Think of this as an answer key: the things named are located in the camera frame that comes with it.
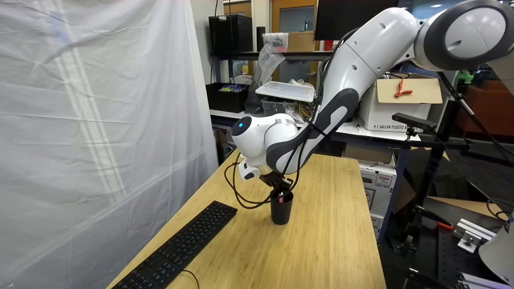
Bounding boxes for black computer keyboard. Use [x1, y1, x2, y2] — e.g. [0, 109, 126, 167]
[110, 199, 239, 289]

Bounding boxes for white translucent curtain sheet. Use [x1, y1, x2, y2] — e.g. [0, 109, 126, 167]
[0, 0, 220, 289]

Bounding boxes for white box under table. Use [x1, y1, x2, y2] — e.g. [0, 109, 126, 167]
[358, 162, 398, 235]

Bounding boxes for black camera stand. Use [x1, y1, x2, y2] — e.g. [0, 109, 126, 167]
[390, 71, 514, 249]

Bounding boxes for black stacked trays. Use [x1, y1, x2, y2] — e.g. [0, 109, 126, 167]
[207, 13, 253, 56]

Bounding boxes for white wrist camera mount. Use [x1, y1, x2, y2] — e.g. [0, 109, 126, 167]
[236, 159, 263, 183]

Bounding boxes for black cup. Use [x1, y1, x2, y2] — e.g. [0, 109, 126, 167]
[268, 190, 295, 227]

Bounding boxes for clear plastic bag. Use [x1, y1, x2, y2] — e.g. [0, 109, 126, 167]
[257, 42, 287, 87]

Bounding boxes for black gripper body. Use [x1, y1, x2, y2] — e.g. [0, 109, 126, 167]
[258, 170, 295, 193]

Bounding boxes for aluminium extrusion bracket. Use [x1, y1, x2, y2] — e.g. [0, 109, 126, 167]
[453, 217, 498, 256]

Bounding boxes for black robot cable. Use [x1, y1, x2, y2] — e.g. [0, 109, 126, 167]
[221, 31, 355, 211]

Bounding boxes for flat brown cardboard sheet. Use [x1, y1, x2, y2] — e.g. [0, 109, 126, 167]
[425, 195, 510, 225]

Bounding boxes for thin black keyboard cable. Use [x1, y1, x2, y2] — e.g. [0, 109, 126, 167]
[178, 268, 202, 289]

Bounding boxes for white shelf bench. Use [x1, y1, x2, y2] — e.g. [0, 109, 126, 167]
[208, 108, 422, 145]

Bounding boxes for black plastic bin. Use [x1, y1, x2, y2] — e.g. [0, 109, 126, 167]
[205, 82, 250, 114]

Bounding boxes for white cardboard box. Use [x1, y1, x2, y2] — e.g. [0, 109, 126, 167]
[355, 74, 445, 135]

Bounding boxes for white flat tray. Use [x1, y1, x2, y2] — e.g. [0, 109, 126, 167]
[253, 79, 318, 105]

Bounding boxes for red handled pliers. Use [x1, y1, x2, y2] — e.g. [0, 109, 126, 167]
[393, 74, 416, 101]

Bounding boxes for large dark monitor screen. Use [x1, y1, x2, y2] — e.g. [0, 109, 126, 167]
[313, 0, 400, 42]

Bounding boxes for brown cabinet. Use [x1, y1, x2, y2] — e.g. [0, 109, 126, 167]
[454, 79, 514, 138]

